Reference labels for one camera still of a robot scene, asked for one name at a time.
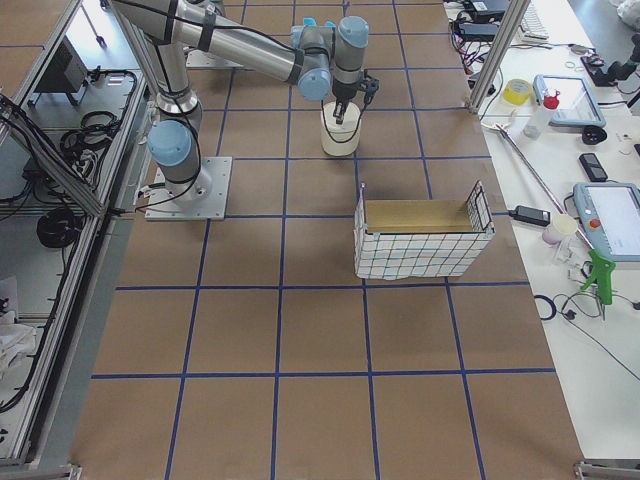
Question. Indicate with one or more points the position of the white trash can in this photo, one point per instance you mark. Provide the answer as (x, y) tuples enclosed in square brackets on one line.
[(340, 139)]

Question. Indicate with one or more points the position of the paper cup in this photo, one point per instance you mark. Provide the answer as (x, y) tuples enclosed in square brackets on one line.
[(560, 227)]

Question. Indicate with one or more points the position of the yellow tape roll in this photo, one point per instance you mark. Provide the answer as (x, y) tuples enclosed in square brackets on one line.
[(517, 91)]

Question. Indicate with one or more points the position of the clear bottle red cap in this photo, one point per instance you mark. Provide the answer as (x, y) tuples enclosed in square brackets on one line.
[(547, 109)]

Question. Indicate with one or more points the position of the blue teddy bear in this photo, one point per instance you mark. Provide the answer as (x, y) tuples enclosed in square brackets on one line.
[(311, 22)]

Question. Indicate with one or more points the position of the teach pendant far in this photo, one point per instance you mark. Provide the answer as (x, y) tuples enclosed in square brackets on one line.
[(578, 106)]

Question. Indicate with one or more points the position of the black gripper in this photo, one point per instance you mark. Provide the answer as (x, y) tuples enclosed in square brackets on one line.
[(344, 92)]

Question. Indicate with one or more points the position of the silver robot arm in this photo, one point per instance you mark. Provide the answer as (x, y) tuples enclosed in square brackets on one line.
[(320, 60)]

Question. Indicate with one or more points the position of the aluminium frame post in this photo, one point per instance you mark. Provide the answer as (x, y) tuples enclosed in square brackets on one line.
[(508, 27)]

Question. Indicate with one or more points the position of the teach pendant near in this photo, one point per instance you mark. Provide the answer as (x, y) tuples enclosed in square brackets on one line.
[(609, 215)]

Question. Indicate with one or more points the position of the wire basket with cardboard box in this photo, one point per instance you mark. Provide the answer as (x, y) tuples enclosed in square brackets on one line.
[(399, 239)]

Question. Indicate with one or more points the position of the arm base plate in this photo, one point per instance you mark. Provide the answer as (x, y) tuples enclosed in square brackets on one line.
[(206, 199), (199, 60)]

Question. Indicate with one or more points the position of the black power adapter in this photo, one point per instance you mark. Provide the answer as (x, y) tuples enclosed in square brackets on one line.
[(530, 215)]

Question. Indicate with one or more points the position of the teach pendant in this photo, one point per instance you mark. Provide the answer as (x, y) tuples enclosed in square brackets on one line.
[(578, 106), (609, 215)]

